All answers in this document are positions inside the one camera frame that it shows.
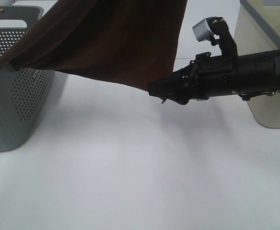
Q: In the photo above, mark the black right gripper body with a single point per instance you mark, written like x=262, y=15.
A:
x=206, y=77

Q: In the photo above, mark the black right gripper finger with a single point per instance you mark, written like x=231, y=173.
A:
x=165, y=88

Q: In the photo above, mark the brown towel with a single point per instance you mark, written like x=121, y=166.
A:
x=130, y=42

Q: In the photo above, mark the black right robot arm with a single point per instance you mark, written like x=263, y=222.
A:
x=247, y=76

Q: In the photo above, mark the grey perforated plastic basket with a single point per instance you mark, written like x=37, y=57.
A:
x=23, y=92

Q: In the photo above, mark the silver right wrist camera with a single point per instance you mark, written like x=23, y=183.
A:
x=206, y=28

